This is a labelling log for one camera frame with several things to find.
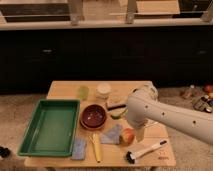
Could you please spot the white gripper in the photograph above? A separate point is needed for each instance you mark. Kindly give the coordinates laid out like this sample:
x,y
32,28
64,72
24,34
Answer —
x,y
139,134

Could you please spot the red yellow apple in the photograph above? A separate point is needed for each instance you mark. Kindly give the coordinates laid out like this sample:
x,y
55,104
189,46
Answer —
x,y
127,135

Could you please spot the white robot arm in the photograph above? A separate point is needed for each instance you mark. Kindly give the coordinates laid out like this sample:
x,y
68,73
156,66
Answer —
x,y
143,104

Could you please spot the white plastic cup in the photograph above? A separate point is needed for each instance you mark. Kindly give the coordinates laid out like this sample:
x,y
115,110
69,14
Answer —
x,y
103,90

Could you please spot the green plastic cup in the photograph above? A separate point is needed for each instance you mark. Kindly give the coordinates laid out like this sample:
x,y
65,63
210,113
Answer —
x,y
83,92

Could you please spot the white black dish brush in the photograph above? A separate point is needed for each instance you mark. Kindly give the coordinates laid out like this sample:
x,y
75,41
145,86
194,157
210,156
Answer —
x,y
131,157

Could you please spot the metal spoon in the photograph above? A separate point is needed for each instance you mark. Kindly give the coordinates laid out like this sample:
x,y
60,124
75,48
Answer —
x,y
149,124

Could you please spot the grey folded cloth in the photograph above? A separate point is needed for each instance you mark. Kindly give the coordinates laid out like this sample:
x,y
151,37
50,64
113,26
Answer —
x,y
111,136

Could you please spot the green pepper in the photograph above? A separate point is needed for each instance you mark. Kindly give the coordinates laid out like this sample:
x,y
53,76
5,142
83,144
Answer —
x,y
118,115

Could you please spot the wooden table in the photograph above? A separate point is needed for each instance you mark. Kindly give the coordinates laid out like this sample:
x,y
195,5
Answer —
x,y
112,155

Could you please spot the black brown eraser block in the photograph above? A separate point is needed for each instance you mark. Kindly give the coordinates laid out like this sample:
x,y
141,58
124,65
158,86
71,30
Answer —
x,y
111,105

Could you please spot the yellow banana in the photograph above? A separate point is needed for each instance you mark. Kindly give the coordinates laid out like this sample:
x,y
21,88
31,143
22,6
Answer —
x,y
95,140

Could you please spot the dark red bowl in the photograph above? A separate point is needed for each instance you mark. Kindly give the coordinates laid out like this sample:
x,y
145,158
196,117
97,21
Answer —
x,y
93,117

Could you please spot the blue grey sponge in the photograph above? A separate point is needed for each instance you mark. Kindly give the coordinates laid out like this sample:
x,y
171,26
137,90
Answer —
x,y
79,149

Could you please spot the green plastic tray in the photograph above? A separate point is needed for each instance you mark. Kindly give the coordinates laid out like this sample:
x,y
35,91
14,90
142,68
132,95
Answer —
x,y
51,130

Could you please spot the dark cabinet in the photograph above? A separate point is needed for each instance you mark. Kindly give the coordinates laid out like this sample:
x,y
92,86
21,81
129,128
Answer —
x,y
167,56

